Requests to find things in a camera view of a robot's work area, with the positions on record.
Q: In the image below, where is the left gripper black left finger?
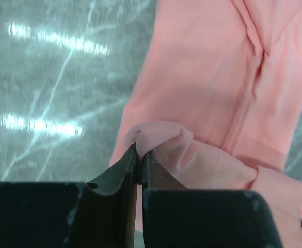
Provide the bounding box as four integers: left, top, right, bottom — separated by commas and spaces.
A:
0, 145, 138, 247

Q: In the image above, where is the salmon orange t shirt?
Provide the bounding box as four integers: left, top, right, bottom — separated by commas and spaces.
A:
110, 1, 302, 247

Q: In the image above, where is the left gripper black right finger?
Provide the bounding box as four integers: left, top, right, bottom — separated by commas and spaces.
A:
142, 152, 282, 247

